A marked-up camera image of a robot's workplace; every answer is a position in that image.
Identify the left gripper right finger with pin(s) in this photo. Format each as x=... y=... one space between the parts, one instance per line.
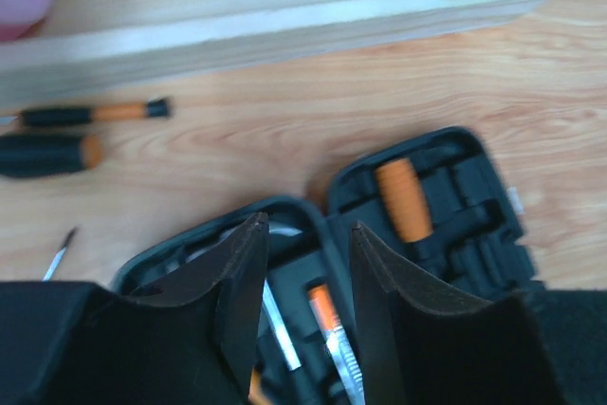
x=422 y=341

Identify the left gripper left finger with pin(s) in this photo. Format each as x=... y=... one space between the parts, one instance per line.
x=186 y=338

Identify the small needle nose pliers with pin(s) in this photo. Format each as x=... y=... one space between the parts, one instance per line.
x=337 y=343

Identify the steel claw hammer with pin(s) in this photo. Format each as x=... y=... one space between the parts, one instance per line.
x=300 y=382

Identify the orange handled pliers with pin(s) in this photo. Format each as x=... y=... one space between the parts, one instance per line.
x=256 y=388

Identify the black plastic tool case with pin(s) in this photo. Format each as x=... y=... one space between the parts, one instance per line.
x=474 y=241

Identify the small orange screwdriver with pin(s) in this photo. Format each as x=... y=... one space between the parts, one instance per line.
x=405 y=202

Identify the slim black orange screwdriver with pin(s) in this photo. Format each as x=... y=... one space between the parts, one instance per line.
x=59 y=255

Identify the thin black orange screwdriver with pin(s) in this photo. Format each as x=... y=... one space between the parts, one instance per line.
x=66 y=116

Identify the wooden clothes rack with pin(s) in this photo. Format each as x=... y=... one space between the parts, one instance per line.
x=91 y=46

